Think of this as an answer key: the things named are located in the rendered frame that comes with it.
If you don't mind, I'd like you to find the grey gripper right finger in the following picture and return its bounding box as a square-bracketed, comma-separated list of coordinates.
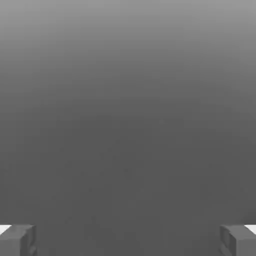
[219, 223, 256, 256]

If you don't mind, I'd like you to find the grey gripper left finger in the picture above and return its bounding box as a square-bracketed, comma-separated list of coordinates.
[0, 223, 38, 256]

